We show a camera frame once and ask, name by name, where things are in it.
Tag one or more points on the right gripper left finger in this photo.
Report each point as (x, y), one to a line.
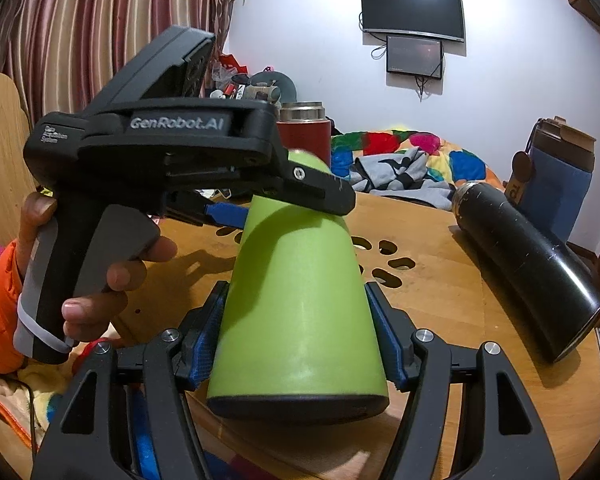
(125, 415)

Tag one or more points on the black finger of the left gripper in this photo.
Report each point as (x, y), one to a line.
(302, 179)

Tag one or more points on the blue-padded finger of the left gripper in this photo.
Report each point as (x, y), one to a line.
(193, 208)

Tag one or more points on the green thermos cup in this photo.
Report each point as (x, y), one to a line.
(297, 342)

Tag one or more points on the person's left hand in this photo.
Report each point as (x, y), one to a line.
(87, 318)

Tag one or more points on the red thermos steel top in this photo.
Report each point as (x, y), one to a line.
(304, 126)

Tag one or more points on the grey clothing on bed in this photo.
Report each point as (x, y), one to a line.
(403, 176)

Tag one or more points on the orange jacket sleeve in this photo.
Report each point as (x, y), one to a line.
(10, 289)

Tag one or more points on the black thermos bottle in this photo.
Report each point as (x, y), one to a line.
(560, 292)

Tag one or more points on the striped pink curtain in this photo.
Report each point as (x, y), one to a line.
(60, 53)

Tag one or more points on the colourful patchwork blanket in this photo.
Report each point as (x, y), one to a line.
(444, 160)

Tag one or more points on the small dark wall monitor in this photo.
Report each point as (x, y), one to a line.
(414, 56)

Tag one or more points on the black wall television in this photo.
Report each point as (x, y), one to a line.
(442, 19)

